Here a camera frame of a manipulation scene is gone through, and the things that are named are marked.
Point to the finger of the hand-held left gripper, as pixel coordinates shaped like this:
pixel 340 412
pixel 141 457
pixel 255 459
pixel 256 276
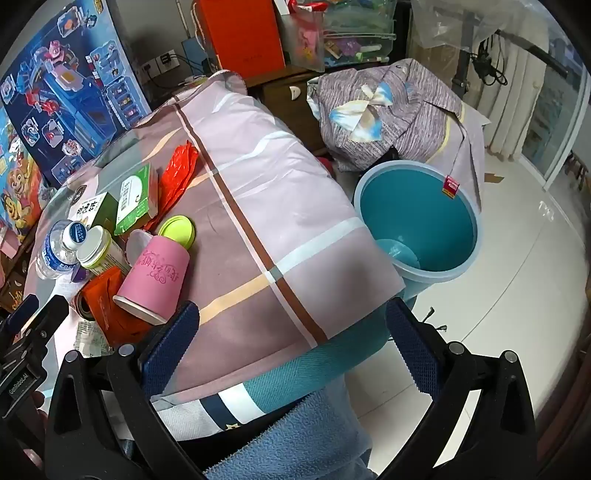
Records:
pixel 23 311
pixel 51 318

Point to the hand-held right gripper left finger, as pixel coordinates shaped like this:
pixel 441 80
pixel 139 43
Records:
pixel 171 346

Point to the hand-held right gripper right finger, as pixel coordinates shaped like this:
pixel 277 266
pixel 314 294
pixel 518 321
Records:
pixel 411 341

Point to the silver foil lid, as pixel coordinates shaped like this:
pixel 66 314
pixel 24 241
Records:
pixel 137 244

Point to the green plastic lid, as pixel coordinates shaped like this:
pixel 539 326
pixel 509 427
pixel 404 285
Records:
pixel 180 230

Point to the green biscuit box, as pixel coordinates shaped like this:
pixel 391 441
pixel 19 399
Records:
pixel 92 210

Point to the teal plastic bin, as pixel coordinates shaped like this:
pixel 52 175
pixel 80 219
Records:
pixel 415 207

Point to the green and white medicine box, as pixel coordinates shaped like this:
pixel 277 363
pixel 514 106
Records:
pixel 134 198

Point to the red plastic bag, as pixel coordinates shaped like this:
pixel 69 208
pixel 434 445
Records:
pixel 178 170

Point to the silver can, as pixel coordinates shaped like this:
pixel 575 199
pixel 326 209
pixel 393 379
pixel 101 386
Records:
pixel 82 307

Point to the orange crumpled bag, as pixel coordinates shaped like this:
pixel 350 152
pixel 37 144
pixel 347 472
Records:
pixel 106 295

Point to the clear water bottle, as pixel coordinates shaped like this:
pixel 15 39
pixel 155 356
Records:
pixel 53 254

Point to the pink paper cup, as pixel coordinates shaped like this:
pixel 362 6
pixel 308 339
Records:
pixel 152 277

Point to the yellow-green can with white lid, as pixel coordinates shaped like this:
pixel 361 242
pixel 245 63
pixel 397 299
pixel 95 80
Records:
pixel 99 251

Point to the cartoon dog box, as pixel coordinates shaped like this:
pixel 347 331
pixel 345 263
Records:
pixel 18 194

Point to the red tag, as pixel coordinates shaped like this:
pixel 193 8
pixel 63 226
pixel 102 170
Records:
pixel 450 187

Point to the cardboard piece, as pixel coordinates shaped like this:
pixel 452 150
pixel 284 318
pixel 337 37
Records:
pixel 492 177

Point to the pink checked blanket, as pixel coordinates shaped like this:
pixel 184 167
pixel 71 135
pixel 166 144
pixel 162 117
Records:
pixel 277 194

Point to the blue toy box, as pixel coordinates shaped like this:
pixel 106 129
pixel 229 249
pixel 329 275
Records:
pixel 69 92

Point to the grey striped cloth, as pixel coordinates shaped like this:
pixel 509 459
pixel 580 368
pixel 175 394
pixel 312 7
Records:
pixel 415 115

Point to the wooden cabinet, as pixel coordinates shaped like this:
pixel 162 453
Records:
pixel 281 110

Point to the glass door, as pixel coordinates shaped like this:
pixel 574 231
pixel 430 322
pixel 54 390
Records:
pixel 554 115

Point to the cream curtain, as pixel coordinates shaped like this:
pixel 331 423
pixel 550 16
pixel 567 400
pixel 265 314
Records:
pixel 517 92

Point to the black stand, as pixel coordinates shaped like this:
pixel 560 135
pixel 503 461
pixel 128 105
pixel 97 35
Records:
pixel 461 69

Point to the small blue box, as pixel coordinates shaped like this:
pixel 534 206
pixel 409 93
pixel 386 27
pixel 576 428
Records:
pixel 194 53

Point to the clear storage box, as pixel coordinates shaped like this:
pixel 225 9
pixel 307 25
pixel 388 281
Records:
pixel 360 37

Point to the orange box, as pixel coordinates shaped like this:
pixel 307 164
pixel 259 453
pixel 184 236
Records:
pixel 244 37

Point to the pink packet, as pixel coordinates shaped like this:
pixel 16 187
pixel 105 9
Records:
pixel 304 41

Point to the large clear plastic sheet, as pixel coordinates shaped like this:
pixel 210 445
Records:
pixel 443 23

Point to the wall power outlet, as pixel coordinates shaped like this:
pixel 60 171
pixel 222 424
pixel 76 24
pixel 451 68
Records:
pixel 159 64

